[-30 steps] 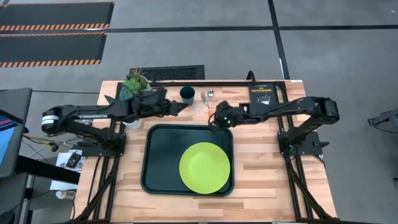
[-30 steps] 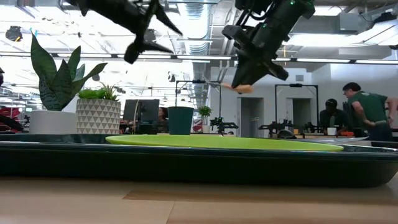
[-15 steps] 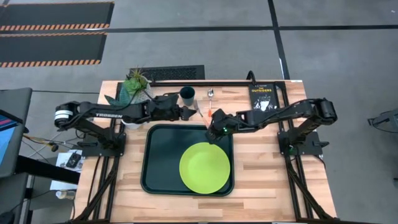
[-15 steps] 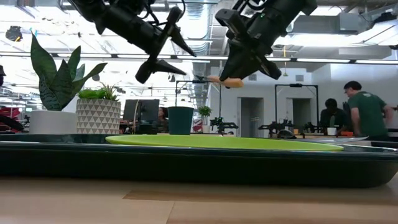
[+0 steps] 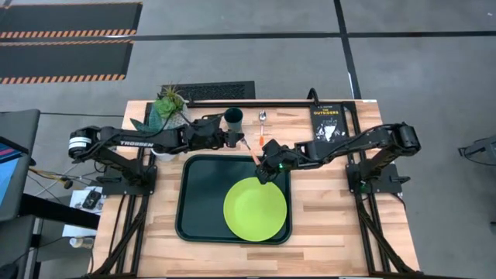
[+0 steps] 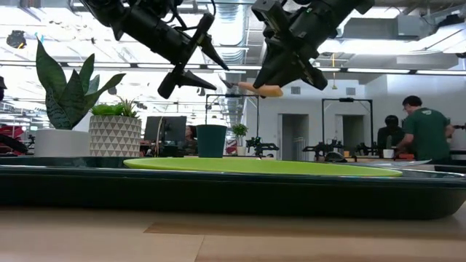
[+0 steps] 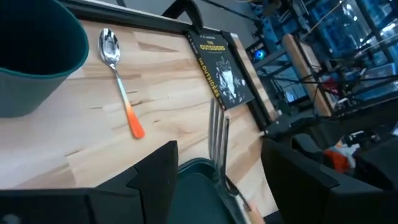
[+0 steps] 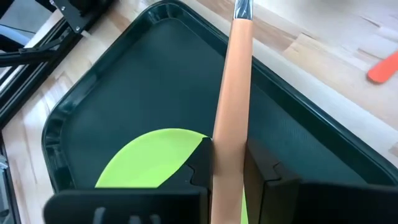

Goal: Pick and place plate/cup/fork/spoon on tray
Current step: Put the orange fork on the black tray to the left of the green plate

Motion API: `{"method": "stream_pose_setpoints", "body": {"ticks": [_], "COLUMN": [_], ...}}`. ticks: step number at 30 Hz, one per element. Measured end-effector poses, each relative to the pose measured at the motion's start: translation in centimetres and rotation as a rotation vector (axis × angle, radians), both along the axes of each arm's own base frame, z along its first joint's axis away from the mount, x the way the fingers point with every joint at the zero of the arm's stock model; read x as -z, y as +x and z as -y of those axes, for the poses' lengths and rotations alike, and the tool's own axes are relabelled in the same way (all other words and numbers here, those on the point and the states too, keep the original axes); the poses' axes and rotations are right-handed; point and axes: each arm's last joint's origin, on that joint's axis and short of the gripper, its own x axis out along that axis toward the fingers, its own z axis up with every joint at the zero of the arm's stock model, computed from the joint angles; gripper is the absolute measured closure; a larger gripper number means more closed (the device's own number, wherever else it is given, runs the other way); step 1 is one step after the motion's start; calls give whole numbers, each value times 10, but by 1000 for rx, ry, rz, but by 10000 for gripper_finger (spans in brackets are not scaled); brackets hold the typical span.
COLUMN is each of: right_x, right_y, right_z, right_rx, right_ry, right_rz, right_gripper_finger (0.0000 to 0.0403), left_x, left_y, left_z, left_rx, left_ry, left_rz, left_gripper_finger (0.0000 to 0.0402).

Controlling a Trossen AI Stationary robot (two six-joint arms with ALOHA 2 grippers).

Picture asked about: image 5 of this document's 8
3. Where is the dark green tray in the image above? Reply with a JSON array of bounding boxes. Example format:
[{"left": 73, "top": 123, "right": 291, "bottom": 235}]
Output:
[{"left": 174, "top": 153, "right": 293, "bottom": 246}]

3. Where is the dark green cup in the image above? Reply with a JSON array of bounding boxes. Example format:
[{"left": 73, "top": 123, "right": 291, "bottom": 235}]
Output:
[{"left": 223, "top": 107, "right": 244, "bottom": 134}]

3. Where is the black paperback book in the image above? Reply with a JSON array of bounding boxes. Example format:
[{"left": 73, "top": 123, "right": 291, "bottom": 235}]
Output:
[{"left": 309, "top": 102, "right": 349, "bottom": 143}]

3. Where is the black hazard-striped floor mat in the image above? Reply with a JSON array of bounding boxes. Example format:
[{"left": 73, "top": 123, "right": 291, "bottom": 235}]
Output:
[
  {"left": 0, "top": 40, "right": 135, "bottom": 85},
  {"left": 0, "top": 2, "right": 143, "bottom": 40}
]

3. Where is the white paper sheet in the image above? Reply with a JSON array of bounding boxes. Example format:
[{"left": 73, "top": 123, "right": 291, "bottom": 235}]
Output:
[{"left": 61, "top": 185, "right": 105, "bottom": 237}]

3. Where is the clear plastic bottle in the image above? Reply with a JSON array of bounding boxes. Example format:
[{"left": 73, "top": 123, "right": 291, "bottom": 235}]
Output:
[{"left": 69, "top": 235, "right": 95, "bottom": 250}]

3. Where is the spoon with orange handle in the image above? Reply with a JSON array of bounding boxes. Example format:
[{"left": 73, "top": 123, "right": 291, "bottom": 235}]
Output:
[{"left": 258, "top": 110, "right": 267, "bottom": 147}]

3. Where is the black floor grate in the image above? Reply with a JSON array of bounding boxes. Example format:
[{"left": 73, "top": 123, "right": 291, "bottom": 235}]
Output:
[{"left": 160, "top": 80, "right": 257, "bottom": 102}]

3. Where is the lime green plate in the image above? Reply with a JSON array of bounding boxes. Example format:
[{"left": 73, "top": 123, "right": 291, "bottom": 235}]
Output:
[{"left": 222, "top": 177, "right": 288, "bottom": 243}]

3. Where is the succulent in patterned pot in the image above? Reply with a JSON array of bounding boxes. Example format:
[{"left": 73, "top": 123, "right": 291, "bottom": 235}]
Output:
[{"left": 157, "top": 85, "right": 191, "bottom": 131}]

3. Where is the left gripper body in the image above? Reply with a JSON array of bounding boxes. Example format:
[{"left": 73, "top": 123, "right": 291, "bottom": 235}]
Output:
[{"left": 184, "top": 115, "right": 234, "bottom": 150}]

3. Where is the yellow cable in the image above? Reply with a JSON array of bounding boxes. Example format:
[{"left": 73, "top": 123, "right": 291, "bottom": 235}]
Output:
[{"left": 29, "top": 167, "right": 74, "bottom": 183}]

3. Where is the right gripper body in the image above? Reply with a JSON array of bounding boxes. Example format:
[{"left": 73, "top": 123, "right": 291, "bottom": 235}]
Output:
[{"left": 262, "top": 138, "right": 298, "bottom": 176}]

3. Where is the small black device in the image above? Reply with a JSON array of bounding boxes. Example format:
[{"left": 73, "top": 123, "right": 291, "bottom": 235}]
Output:
[{"left": 81, "top": 188, "right": 102, "bottom": 211}]

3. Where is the black desk bar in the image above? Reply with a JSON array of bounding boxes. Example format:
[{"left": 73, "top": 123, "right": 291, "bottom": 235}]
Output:
[{"left": 18, "top": 193, "right": 101, "bottom": 230}]

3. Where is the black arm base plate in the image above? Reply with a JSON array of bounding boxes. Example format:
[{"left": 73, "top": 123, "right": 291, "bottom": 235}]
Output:
[
  {"left": 346, "top": 162, "right": 411, "bottom": 195},
  {"left": 95, "top": 164, "right": 158, "bottom": 196}
]

